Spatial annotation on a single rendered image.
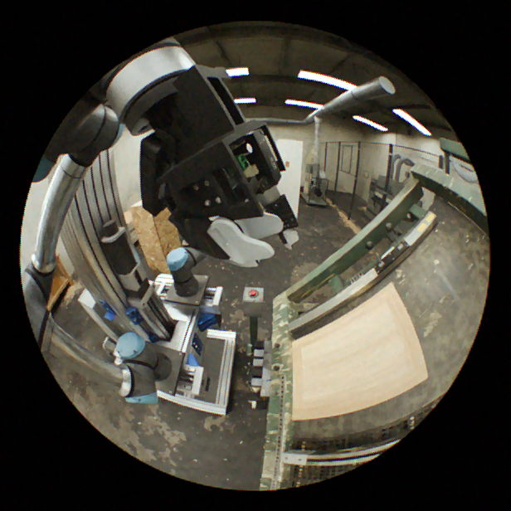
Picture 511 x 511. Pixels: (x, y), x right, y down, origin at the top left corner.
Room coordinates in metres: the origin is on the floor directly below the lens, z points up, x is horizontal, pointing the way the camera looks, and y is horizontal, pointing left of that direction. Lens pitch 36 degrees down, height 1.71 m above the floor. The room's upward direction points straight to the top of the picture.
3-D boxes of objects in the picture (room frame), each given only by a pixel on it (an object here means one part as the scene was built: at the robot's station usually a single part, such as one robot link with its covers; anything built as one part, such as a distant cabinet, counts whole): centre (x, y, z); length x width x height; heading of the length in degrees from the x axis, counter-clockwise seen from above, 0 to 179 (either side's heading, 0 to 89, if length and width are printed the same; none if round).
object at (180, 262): (0.63, 0.39, 1.20); 0.13 x 0.12 x 0.14; 151
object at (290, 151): (4.36, -0.82, 1.03); 0.61 x 0.58 x 2.05; 177
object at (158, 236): (1.95, 1.44, 0.63); 0.50 x 0.42 x 1.25; 174
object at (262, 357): (0.24, -0.02, 0.69); 0.50 x 0.14 x 0.24; 176
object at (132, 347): (0.12, 0.42, 1.20); 0.13 x 0.12 x 0.14; 23
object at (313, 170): (5.80, -2.07, 1.10); 1.37 x 0.70 x 2.20; 177
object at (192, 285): (0.62, 0.39, 1.09); 0.15 x 0.15 x 0.10
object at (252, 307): (0.68, 0.01, 0.84); 0.12 x 0.12 x 0.18; 86
